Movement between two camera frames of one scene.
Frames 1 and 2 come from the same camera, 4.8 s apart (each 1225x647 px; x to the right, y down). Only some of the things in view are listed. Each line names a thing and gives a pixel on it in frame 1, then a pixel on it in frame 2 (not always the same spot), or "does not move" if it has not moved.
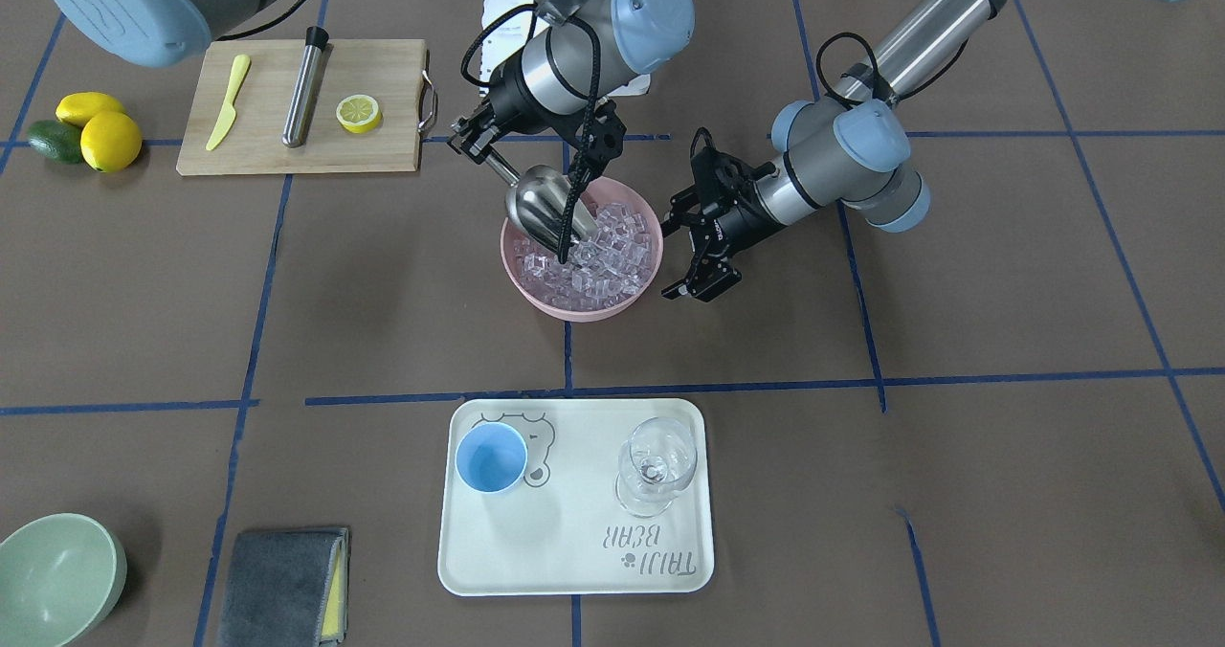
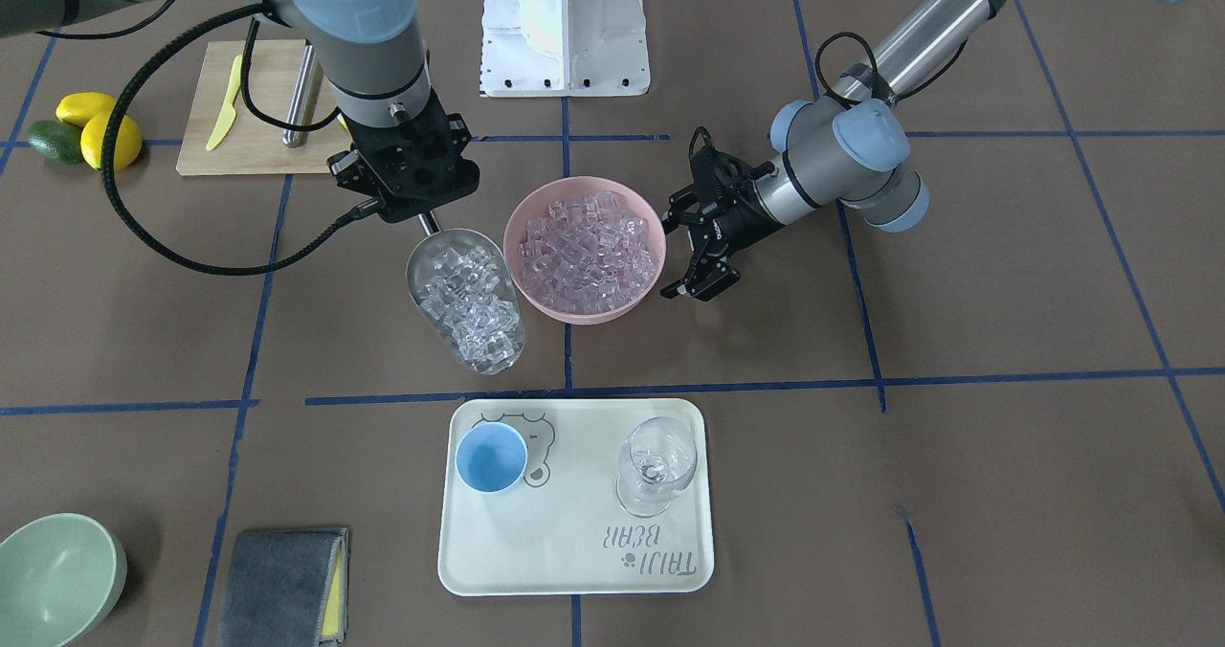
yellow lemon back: [75, 108] does not move
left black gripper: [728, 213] does not move
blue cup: [491, 457] does not move
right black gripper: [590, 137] -> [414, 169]
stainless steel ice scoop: [536, 203] -> [462, 280]
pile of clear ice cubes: [603, 270] does not move
